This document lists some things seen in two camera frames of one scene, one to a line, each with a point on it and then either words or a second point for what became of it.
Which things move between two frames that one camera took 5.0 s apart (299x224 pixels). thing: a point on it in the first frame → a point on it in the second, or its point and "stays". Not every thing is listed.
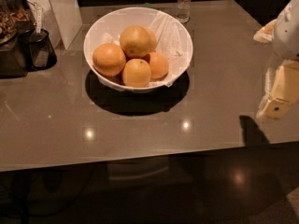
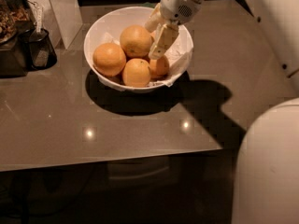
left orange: (108, 60) stays
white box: (61, 10) stays
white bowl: (174, 41) stays
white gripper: (287, 36) → (176, 7)
